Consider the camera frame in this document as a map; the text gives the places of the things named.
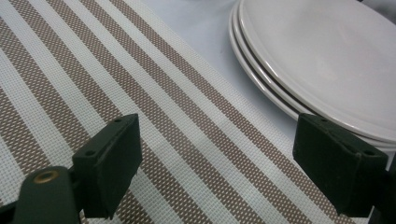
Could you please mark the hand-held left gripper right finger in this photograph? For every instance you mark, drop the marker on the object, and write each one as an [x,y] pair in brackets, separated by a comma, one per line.
[336,165]

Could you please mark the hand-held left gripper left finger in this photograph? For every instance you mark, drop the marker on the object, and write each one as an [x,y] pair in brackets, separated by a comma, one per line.
[109,168]

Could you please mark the white plate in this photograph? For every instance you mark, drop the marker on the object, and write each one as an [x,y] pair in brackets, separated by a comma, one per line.
[267,93]
[327,62]
[278,92]

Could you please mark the brown white striped placemat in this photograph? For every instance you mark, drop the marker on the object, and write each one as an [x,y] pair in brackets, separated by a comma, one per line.
[155,109]

